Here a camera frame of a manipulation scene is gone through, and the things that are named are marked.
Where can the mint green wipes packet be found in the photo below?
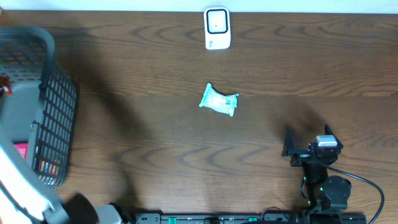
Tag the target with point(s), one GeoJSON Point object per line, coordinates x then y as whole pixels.
{"type": "Point", "coordinates": [225, 104]}

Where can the grey plastic mesh basket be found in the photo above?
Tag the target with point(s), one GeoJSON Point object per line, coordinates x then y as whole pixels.
{"type": "Point", "coordinates": [42, 109]}

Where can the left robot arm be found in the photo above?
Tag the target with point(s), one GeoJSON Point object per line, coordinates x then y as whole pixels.
{"type": "Point", "coordinates": [33, 202]}

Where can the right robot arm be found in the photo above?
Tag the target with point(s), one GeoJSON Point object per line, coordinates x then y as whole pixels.
{"type": "Point", "coordinates": [323, 192]}

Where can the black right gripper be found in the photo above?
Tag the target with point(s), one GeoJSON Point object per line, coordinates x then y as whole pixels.
{"type": "Point", "coordinates": [306, 155]}

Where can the red purple pad package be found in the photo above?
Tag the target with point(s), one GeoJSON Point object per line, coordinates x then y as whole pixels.
{"type": "Point", "coordinates": [22, 149]}

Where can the orange snack bar wrapper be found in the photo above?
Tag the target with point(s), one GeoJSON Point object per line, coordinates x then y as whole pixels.
{"type": "Point", "coordinates": [5, 85]}

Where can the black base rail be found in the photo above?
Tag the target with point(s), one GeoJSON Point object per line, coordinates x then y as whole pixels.
{"type": "Point", "coordinates": [273, 217]}

